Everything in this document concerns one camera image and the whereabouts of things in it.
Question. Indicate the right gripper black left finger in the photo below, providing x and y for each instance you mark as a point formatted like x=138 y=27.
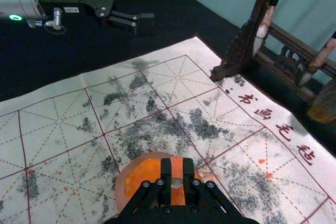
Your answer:
x=166 y=171

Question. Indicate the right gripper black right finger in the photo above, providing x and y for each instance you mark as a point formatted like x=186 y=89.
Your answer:
x=188 y=171

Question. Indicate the orange paint dish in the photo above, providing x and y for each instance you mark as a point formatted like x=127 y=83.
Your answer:
x=141 y=174

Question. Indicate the black table cloth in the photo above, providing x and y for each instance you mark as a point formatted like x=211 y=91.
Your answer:
x=78 y=51

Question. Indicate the cream calligraphy felt mat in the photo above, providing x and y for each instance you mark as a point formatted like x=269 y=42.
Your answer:
x=65 y=134

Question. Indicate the dark wooden brush rack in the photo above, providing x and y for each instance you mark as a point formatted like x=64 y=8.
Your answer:
x=244 y=51

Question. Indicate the large brown bristle brush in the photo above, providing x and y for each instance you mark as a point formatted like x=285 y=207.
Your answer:
x=325 y=103

